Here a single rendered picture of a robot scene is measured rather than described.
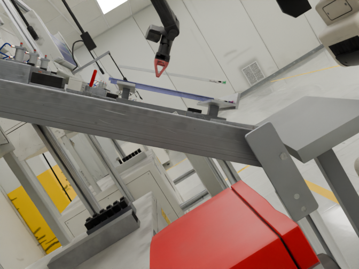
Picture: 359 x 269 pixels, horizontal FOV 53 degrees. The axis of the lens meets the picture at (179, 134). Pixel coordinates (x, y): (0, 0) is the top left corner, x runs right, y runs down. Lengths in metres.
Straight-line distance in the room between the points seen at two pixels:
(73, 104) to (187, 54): 8.25
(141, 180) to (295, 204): 1.55
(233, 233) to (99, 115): 0.42
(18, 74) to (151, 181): 1.28
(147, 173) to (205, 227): 1.83
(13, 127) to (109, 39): 6.87
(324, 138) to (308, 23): 8.81
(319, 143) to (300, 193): 0.34
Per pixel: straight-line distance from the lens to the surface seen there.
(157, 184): 2.12
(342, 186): 1.31
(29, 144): 2.18
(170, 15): 1.64
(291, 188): 0.63
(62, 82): 0.96
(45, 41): 2.29
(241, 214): 0.26
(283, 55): 9.37
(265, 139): 0.60
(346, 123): 0.98
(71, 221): 2.21
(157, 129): 0.62
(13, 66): 1.00
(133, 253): 0.86
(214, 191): 1.60
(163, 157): 5.67
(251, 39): 9.19
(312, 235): 0.67
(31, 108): 0.65
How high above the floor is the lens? 0.87
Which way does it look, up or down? 6 degrees down
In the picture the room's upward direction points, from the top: 31 degrees counter-clockwise
